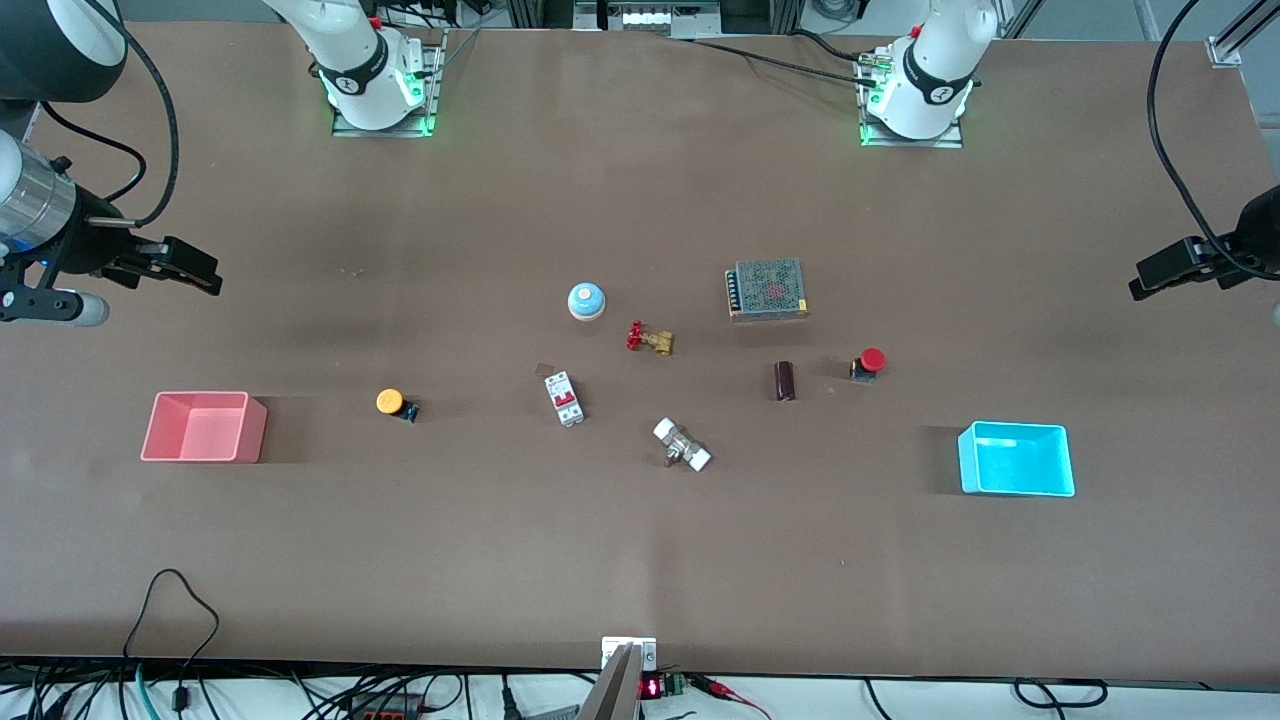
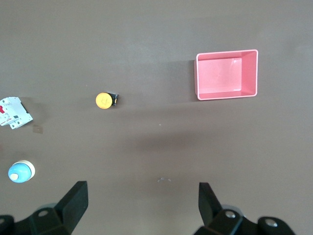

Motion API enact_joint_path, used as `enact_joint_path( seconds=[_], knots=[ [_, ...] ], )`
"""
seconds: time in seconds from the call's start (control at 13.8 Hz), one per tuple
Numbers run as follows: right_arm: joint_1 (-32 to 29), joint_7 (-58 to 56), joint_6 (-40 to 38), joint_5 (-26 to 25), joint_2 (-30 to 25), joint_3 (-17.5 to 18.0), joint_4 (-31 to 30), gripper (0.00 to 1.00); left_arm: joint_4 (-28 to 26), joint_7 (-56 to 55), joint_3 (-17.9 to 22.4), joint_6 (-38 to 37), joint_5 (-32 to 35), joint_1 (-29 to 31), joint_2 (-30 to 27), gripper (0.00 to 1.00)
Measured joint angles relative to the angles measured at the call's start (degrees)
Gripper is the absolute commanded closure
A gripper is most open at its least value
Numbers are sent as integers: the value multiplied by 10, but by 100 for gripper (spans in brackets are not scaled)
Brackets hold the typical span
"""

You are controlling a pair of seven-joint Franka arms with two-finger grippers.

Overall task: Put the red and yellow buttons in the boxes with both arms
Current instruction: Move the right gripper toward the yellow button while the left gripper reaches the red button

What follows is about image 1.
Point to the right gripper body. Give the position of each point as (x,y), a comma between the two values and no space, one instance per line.
(103,247)

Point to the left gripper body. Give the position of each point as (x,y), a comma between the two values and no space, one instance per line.
(1252,240)

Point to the yellow push button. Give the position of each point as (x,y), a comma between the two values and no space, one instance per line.
(390,402)

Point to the red push button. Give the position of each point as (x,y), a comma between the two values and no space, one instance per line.
(872,360)

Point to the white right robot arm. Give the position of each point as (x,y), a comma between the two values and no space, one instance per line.
(355,70)

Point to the pink plastic box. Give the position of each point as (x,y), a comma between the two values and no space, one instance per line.
(205,428)

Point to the cyan plastic box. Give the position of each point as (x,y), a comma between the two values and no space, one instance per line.
(1018,460)

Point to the white red circuit breaker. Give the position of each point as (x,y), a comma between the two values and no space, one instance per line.
(564,398)

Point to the blue white round bell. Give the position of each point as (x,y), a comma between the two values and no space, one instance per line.
(586,300)

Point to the dark red cylinder capacitor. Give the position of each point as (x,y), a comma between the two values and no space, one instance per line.
(785,381)

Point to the metal mesh power supply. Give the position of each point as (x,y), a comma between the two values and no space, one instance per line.
(768,288)

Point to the orange power strip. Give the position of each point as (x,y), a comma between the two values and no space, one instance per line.
(385,712)

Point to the metal valve white ends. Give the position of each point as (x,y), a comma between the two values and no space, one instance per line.
(682,446)

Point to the red LED display module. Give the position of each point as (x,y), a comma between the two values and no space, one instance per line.
(652,687)

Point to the aluminium frame corner post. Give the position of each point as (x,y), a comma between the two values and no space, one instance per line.
(1235,40)

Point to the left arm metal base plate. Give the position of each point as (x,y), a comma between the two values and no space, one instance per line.
(955,140)

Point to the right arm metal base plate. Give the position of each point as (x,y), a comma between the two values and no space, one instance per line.
(436,95)

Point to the white device on aluminium frame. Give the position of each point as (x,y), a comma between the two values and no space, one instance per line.
(650,15)

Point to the white metal mount bracket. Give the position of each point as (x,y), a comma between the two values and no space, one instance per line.
(612,648)

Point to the grey camera mount bar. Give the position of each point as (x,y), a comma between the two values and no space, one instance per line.
(612,695)

